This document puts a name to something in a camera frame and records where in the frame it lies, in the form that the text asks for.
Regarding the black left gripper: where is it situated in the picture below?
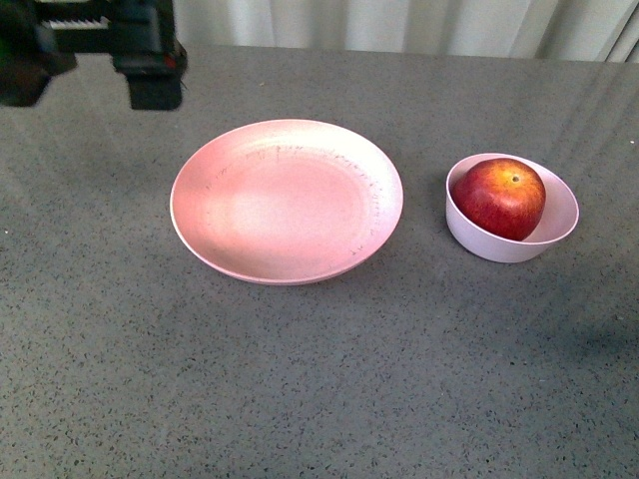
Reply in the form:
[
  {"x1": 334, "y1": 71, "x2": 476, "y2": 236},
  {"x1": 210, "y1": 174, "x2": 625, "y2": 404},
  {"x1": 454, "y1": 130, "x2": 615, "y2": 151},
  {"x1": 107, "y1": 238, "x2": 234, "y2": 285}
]
[{"x1": 1, "y1": 1, "x2": 188, "y2": 111}]

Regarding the red yellow apple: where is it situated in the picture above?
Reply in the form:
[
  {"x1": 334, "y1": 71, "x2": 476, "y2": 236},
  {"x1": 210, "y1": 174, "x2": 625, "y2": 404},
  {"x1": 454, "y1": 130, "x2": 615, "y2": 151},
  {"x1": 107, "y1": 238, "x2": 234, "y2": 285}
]
[{"x1": 450, "y1": 158, "x2": 546, "y2": 241}]

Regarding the pink plate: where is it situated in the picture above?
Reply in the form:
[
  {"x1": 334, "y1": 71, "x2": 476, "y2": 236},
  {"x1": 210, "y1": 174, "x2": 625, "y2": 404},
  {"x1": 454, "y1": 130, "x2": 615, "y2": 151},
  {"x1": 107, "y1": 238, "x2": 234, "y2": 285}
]
[{"x1": 170, "y1": 119, "x2": 403, "y2": 285}]

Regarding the pale pink bowl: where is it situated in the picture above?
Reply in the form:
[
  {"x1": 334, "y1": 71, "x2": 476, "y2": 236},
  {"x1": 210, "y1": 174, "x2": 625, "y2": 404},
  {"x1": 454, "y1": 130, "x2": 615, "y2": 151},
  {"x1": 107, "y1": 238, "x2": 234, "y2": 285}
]
[{"x1": 445, "y1": 153, "x2": 579, "y2": 263}]

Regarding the white curtain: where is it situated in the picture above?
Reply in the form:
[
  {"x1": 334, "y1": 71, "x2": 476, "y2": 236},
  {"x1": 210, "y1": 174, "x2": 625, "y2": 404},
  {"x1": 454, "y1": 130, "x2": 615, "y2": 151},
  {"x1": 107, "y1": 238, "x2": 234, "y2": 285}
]
[{"x1": 174, "y1": 0, "x2": 638, "y2": 63}]

